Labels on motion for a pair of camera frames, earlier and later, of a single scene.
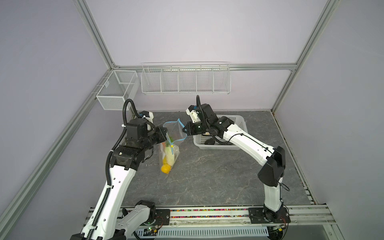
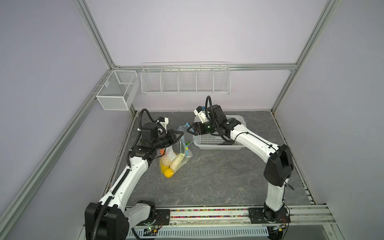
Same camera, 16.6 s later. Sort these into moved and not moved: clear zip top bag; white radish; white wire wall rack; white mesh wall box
Moved: clear zip top bag; white radish
Not moved: white wire wall rack; white mesh wall box
